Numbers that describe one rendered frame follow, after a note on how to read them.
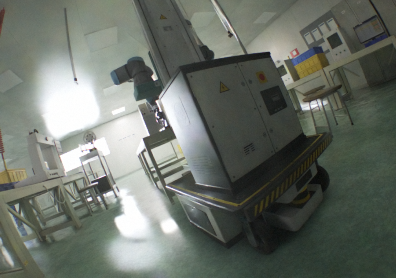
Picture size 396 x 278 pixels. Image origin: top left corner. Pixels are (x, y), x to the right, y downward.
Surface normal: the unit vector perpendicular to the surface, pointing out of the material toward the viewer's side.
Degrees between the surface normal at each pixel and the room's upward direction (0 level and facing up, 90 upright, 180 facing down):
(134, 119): 90
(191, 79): 90
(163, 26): 90
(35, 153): 90
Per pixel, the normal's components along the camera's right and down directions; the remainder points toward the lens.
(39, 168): 0.33, -0.15
